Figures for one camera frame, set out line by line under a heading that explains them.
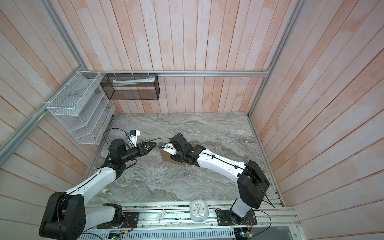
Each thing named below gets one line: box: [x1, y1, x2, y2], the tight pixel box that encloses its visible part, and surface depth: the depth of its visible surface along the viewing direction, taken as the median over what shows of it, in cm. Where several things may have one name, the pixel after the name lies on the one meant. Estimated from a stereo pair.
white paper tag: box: [155, 210, 167, 223], surface depth 76 cm
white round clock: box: [189, 199, 209, 222], surface depth 76 cm
